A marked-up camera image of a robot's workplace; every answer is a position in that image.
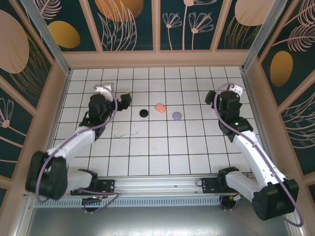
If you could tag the black round charging case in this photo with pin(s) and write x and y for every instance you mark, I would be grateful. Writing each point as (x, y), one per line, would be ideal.
(144, 113)

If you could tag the orange charging case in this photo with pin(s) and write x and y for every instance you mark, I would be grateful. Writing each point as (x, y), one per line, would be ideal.
(160, 108)

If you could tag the purple round charging case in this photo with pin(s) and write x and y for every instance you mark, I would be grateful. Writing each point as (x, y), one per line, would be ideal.
(177, 115)

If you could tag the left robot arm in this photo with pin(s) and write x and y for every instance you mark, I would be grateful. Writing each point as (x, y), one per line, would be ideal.
(73, 145)

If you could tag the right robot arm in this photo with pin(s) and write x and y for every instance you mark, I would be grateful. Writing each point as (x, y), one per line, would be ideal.
(253, 152)

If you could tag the grey metal sheet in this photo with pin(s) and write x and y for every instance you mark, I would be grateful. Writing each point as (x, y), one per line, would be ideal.
(157, 221)

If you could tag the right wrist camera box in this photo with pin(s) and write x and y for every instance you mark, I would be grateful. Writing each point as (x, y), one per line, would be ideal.
(237, 89)

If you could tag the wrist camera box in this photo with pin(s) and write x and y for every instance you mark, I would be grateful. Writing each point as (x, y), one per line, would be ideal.
(237, 89)
(107, 88)

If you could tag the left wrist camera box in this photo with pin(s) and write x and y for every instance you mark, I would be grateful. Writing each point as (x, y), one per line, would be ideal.
(107, 88)

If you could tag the aluminium table side rail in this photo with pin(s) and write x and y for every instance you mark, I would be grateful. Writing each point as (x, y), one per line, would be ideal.
(248, 86)
(65, 84)

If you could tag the aluminium frame post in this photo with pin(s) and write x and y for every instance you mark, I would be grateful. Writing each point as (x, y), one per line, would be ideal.
(263, 37)
(46, 37)

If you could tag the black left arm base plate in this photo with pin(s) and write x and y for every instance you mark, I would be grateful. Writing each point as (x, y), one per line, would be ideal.
(108, 185)

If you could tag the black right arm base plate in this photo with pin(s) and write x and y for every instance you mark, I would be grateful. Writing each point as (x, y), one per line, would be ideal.
(209, 185)

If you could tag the aluminium mounting rail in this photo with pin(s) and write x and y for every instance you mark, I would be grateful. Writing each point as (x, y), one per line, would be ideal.
(157, 184)

